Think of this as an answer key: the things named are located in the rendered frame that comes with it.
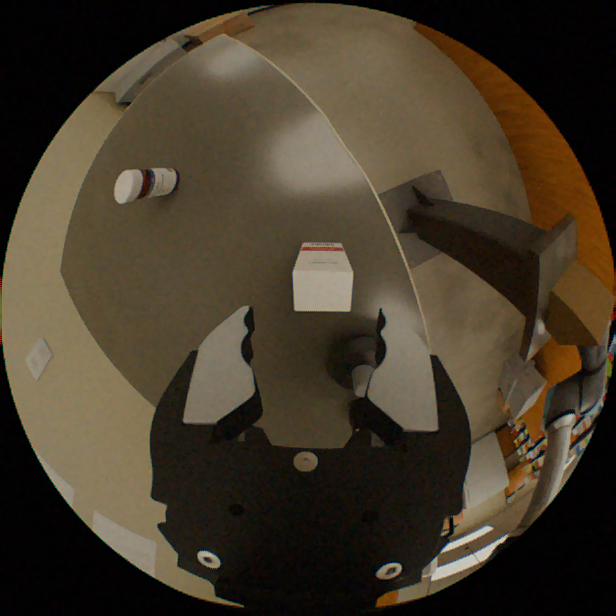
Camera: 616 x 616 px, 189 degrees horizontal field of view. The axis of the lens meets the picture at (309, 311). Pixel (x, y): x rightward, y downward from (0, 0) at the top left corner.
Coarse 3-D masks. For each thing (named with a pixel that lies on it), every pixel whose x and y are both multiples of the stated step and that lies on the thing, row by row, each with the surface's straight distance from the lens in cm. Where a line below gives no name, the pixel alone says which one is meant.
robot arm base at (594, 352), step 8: (608, 328) 59; (584, 352) 57; (592, 352) 57; (600, 352) 59; (584, 360) 60; (592, 360) 59; (600, 360) 61; (584, 368) 62; (592, 368) 61; (600, 368) 62
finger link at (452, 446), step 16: (432, 368) 9; (448, 384) 9; (448, 400) 8; (448, 416) 8; (464, 416) 8; (416, 432) 7; (448, 432) 7; (464, 432) 8; (400, 448) 7; (416, 448) 7; (432, 448) 7; (448, 448) 7; (464, 448) 8; (432, 464) 7; (448, 464) 7; (464, 464) 7; (448, 480) 7; (464, 480) 7; (448, 496) 7; (448, 512) 7
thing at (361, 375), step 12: (360, 336) 27; (336, 348) 25; (348, 348) 25; (360, 348) 24; (372, 348) 25; (336, 360) 25; (348, 360) 25; (360, 360) 25; (372, 360) 26; (336, 372) 26; (348, 372) 27; (360, 372) 25; (348, 384) 28; (360, 384) 24; (360, 396) 26
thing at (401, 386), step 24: (384, 312) 12; (384, 336) 10; (408, 336) 10; (384, 360) 9; (408, 360) 9; (384, 384) 8; (408, 384) 8; (432, 384) 8; (384, 408) 7; (408, 408) 7; (432, 408) 8; (384, 432) 8; (432, 432) 7
